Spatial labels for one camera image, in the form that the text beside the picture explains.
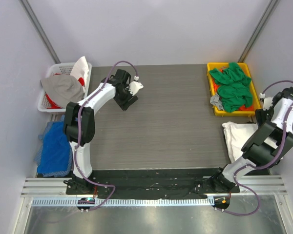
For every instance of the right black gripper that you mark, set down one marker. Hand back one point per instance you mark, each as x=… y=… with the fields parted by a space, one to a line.
x=260 y=117

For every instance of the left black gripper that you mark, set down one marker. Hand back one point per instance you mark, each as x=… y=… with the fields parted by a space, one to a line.
x=127 y=103

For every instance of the white t shirt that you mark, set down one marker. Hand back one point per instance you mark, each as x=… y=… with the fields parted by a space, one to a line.
x=236 y=135

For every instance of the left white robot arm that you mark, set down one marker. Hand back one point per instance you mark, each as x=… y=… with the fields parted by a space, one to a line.
x=79 y=124

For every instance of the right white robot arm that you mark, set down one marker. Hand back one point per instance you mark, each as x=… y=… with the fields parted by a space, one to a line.
x=264 y=149

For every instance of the green t shirt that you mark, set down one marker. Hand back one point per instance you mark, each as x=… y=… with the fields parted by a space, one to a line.
x=233 y=87

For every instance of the white cloth in basket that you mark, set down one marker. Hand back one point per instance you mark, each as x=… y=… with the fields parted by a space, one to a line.
x=81 y=69

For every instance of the grey cloth in bin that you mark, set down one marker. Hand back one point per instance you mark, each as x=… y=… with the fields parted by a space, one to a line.
x=216 y=102

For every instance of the grey cloth in basket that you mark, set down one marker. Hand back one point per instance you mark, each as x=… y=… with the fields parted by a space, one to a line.
x=62 y=90

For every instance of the red cloth in basket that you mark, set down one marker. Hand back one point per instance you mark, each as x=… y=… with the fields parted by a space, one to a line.
x=81 y=81

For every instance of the blue t shirt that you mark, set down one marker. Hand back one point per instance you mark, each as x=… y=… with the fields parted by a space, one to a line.
x=53 y=151

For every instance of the blue checkered cloth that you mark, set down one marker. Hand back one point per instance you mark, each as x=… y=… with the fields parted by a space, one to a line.
x=42 y=136

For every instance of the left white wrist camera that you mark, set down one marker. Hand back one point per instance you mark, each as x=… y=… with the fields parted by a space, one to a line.
x=135 y=86

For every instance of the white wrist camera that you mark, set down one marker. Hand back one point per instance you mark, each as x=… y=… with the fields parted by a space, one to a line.
x=267 y=102
x=135 y=86

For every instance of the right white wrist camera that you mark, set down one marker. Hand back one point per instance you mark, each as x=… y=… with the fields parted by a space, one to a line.
x=267 y=102

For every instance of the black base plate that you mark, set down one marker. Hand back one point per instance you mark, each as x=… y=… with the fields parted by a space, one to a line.
x=151 y=184

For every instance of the white slotted cable duct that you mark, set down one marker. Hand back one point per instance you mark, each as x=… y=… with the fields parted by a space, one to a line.
x=89 y=202

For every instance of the right corner aluminium post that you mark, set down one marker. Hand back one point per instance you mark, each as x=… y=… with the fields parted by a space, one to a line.
x=272 y=5

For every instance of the corner aluminium post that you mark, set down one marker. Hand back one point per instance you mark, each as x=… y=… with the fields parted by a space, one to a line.
x=39 y=29
x=272 y=5

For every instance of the left corner aluminium post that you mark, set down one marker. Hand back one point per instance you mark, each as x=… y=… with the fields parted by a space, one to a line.
x=39 y=29

